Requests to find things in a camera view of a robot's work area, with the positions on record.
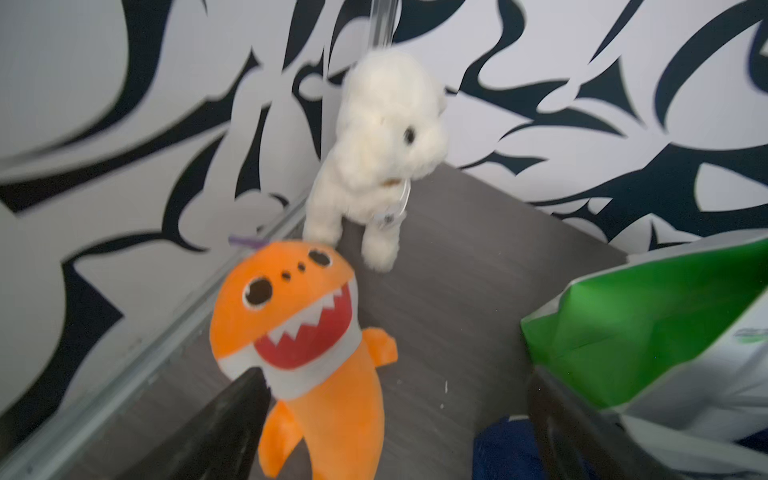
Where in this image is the orange plush monster toy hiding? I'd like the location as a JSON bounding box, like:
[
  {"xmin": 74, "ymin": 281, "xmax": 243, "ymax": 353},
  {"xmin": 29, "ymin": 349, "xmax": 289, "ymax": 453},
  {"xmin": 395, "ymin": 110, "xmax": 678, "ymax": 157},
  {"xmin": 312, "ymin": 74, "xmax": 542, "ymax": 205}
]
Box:
[{"xmin": 209, "ymin": 240, "xmax": 398, "ymax": 479}]

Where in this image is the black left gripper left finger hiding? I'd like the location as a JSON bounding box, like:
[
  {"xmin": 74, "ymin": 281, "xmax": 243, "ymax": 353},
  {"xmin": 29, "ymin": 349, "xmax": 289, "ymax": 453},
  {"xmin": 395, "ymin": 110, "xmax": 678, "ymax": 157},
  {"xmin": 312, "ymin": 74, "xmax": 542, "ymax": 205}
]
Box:
[{"xmin": 118, "ymin": 368, "xmax": 272, "ymax": 479}]

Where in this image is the green white back left bag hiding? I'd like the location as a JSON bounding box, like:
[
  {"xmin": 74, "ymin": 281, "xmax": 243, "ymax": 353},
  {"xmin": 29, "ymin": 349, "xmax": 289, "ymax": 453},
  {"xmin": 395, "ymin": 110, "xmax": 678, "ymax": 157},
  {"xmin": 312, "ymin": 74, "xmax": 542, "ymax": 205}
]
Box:
[{"xmin": 521, "ymin": 230, "xmax": 767, "ymax": 479}]

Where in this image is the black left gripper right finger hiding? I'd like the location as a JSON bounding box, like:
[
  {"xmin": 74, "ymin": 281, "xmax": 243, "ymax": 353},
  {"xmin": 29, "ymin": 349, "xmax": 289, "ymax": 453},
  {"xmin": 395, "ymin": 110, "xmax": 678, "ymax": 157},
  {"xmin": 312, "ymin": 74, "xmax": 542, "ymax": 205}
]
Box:
[{"xmin": 527, "ymin": 367, "xmax": 678, "ymax": 479}]

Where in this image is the white plush rabbit toy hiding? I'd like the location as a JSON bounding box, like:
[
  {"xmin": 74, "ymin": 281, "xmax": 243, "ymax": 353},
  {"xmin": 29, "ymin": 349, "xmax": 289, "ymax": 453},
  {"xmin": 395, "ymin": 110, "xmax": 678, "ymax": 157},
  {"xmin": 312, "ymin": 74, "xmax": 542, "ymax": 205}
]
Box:
[{"xmin": 303, "ymin": 49, "xmax": 448, "ymax": 272}]

